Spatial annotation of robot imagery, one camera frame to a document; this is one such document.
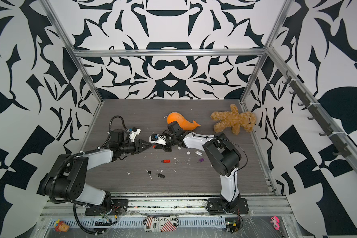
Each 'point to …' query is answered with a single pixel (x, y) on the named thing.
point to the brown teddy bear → (246, 120)
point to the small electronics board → (232, 224)
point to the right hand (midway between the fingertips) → (155, 141)
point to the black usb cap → (149, 172)
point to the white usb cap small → (188, 152)
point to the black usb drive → (161, 175)
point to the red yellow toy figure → (60, 226)
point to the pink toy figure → (275, 221)
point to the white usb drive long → (198, 152)
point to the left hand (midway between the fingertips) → (149, 143)
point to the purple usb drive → (201, 159)
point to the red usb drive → (166, 161)
